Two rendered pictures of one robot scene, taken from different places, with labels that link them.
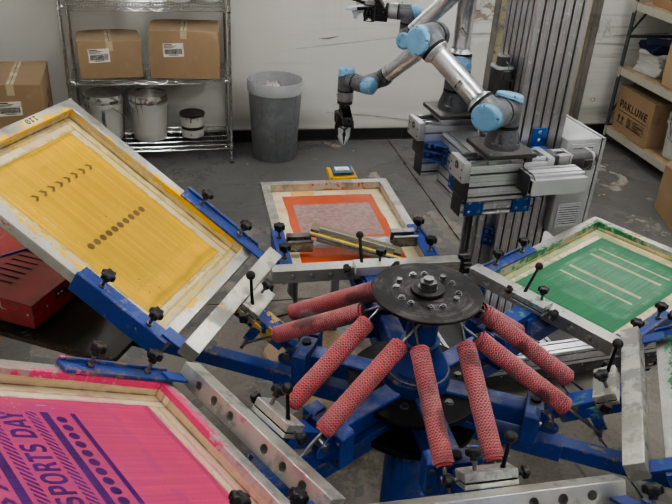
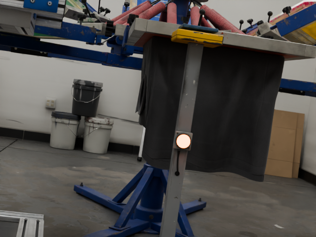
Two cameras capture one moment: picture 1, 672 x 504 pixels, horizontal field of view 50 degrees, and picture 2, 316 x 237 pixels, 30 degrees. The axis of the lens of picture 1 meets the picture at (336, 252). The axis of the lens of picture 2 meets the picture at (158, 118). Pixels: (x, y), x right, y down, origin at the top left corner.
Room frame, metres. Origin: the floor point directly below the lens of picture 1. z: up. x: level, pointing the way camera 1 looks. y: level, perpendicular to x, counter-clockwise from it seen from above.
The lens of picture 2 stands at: (4.92, 0.13, 0.79)
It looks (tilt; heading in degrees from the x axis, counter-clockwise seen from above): 3 degrees down; 187
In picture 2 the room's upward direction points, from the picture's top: 8 degrees clockwise
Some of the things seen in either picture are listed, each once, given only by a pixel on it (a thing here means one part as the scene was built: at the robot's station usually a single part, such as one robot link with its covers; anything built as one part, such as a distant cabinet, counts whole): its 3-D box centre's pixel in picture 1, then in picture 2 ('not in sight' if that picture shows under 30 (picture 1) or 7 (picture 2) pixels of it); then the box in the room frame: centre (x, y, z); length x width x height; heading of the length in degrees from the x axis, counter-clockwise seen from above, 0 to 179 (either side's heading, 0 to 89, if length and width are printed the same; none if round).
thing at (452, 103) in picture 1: (454, 97); not in sight; (3.39, -0.52, 1.31); 0.15 x 0.15 x 0.10
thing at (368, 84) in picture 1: (366, 83); not in sight; (3.22, -0.09, 1.40); 0.11 x 0.11 x 0.08; 52
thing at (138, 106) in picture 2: not in sight; (152, 86); (2.76, -0.18, 0.79); 0.46 x 0.09 x 0.33; 13
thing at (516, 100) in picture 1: (507, 107); not in sight; (2.91, -0.67, 1.42); 0.13 x 0.12 x 0.14; 142
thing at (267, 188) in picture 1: (341, 222); (205, 45); (2.67, -0.01, 0.97); 0.79 x 0.58 x 0.04; 13
